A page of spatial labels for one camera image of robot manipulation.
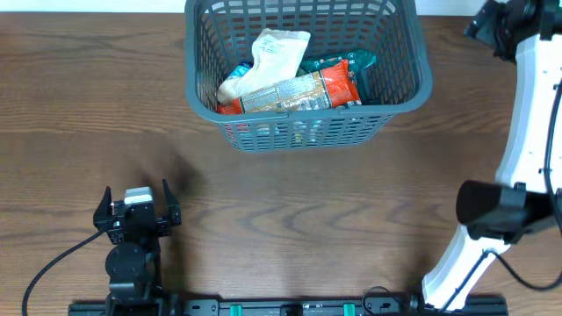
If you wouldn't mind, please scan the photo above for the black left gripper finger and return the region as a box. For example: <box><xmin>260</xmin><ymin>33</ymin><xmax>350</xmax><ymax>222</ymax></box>
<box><xmin>162</xmin><ymin>179</ymin><xmax>181</xmax><ymax>218</ymax></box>
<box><xmin>94</xmin><ymin>186</ymin><xmax>112</xmax><ymax>218</ymax></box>

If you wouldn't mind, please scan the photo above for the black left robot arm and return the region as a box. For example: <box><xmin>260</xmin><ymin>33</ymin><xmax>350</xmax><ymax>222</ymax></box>
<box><xmin>93</xmin><ymin>181</ymin><xmax>184</xmax><ymax>315</ymax></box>

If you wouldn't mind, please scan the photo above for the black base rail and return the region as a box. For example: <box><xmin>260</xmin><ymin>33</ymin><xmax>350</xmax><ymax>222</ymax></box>
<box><xmin>68</xmin><ymin>294</ymin><xmax>509</xmax><ymax>316</ymax></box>

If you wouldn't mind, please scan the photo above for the beige pouch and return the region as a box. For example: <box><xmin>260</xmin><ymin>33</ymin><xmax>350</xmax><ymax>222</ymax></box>
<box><xmin>216</xmin><ymin>28</ymin><xmax>311</xmax><ymax>103</ymax></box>

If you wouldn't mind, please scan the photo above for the red orange spaghetti packet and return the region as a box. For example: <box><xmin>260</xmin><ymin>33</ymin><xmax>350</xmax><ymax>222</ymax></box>
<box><xmin>218</xmin><ymin>60</ymin><xmax>361</xmax><ymax>115</ymax></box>

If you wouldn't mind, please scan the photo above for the grey plastic basket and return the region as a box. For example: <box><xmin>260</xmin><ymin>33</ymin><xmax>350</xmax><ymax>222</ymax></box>
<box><xmin>184</xmin><ymin>0</ymin><xmax>433</xmax><ymax>152</ymax></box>

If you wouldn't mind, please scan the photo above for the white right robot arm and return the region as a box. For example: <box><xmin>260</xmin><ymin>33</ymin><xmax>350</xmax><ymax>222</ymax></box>
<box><xmin>409</xmin><ymin>0</ymin><xmax>561</xmax><ymax>315</ymax></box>

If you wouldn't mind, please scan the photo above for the teal snack packet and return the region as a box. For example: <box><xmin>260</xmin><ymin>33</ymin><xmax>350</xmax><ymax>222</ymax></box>
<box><xmin>227</xmin><ymin>61</ymin><xmax>253</xmax><ymax>80</ymax></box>

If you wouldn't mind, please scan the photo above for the green Nescafe coffee bag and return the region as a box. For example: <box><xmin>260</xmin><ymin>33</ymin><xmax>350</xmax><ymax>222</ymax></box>
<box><xmin>298</xmin><ymin>48</ymin><xmax>378</xmax><ymax>78</ymax></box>

